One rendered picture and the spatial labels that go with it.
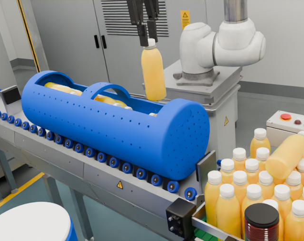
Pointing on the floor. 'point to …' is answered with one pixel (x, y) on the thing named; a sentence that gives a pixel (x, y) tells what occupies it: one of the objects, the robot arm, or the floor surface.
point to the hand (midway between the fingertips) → (147, 33)
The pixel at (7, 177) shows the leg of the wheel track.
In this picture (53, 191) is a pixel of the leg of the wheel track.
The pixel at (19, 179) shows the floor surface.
